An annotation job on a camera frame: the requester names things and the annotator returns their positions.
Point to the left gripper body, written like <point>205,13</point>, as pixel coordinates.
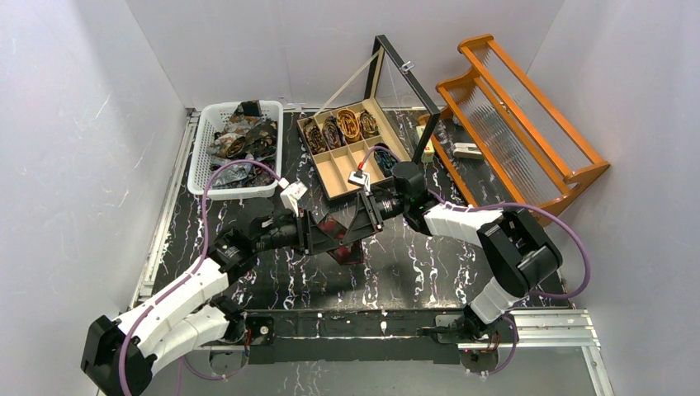
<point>306,233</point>

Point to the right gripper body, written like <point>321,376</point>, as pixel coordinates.
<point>373,212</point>

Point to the blue green tie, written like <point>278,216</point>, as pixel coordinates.
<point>385,159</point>

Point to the red patterned tie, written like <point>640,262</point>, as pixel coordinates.
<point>345,254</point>

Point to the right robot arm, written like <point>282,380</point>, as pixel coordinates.
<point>520,254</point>

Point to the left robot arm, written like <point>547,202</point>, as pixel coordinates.
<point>122,355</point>

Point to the pile of patterned ties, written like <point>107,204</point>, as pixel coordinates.
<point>247,134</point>

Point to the wooden tie storage box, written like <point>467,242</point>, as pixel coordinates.
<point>334,166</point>

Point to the small cream box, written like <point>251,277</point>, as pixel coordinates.
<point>428,151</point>

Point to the rolled purple patterned tie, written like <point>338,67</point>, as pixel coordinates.
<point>332,133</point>

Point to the rolled brown patterned tie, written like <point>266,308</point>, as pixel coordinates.
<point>368,125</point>

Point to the rolled orange tie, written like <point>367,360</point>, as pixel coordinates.
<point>349,126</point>

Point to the rolled dark striped tie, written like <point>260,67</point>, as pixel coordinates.
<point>314,136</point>

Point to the glass box lid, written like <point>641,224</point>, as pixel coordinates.
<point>398,101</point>

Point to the white stapler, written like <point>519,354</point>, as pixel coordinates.
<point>467,150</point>

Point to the white plastic basket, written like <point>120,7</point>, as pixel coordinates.
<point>212,120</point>

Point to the orange wooden rack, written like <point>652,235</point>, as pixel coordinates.
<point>536,154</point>

